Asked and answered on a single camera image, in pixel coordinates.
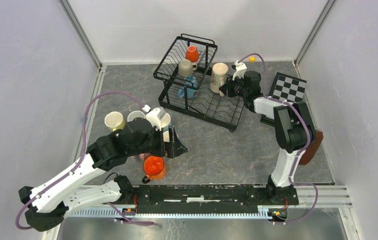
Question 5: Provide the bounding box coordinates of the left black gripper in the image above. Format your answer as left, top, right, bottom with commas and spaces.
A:
128, 125, 188, 158

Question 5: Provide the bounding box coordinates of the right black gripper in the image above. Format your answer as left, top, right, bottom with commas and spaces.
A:
220, 73, 248, 98

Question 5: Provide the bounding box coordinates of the white patterned mug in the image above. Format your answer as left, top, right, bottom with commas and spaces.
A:
209, 62, 228, 97

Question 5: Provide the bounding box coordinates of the orange cup rack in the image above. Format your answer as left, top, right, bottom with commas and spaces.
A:
185, 45, 199, 63
142, 155, 166, 184

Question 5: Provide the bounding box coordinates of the light blue faceted mug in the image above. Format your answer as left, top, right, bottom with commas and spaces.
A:
160, 113, 171, 132

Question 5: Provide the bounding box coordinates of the salmon floral mug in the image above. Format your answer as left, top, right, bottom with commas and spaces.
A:
127, 110, 146, 123

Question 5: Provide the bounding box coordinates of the yellow-green faceted mug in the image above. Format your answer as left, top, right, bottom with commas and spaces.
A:
104, 111, 126, 132

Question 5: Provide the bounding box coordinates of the yellow mug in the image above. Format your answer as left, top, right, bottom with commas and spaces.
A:
163, 130, 170, 143

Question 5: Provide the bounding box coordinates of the pink speckled mug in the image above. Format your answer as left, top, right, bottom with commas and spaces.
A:
139, 153, 152, 161

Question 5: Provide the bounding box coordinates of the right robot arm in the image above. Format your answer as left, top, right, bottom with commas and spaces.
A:
219, 71, 315, 204

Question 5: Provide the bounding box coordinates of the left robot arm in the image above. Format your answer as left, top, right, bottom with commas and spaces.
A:
16, 118, 188, 232

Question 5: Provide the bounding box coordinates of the orange cup top rack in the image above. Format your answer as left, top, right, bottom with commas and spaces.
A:
185, 45, 199, 63

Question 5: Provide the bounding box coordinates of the blue ribbed mug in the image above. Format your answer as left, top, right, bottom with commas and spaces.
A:
177, 75, 198, 99

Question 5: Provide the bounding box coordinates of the beige grey mug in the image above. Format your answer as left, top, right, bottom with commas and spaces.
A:
178, 59, 198, 77

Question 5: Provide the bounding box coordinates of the checkerboard calibration board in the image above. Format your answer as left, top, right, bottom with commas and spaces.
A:
268, 72, 307, 103

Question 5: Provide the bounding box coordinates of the brown wooden stand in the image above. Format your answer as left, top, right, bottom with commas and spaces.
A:
299, 129, 323, 166

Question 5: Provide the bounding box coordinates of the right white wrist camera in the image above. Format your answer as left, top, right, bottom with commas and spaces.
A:
232, 61, 247, 81

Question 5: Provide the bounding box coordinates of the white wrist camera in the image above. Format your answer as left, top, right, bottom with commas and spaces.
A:
146, 107, 166, 130
232, 61, 247, 81

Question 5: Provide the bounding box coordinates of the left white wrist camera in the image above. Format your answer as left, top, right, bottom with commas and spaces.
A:
146, 107, 166, 130

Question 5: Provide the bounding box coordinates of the black wire dish rack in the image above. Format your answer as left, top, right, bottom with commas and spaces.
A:
153, 33, 243, 132

